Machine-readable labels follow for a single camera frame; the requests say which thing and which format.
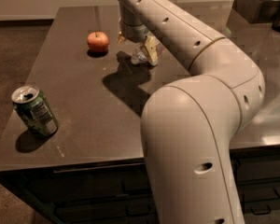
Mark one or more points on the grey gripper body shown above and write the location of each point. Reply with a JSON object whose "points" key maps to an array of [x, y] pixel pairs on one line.
{"points": [[136, 34]]}

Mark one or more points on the clear plastic water bottle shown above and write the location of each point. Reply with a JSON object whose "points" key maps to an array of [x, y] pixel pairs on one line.
{"points": [[138, 55]]}

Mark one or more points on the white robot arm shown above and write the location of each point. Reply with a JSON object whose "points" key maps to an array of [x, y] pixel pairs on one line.
{"points": [[187, 125]]}

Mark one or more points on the red apple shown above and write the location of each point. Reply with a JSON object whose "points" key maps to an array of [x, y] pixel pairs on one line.
{"points": [[98, 42]]}

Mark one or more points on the green soda can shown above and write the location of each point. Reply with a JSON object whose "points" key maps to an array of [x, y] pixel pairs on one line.
{"points": [[32, 107]]}

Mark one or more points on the dark drawer cabinet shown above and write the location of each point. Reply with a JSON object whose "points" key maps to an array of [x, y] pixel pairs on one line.
{"points": [[120, 193]]}

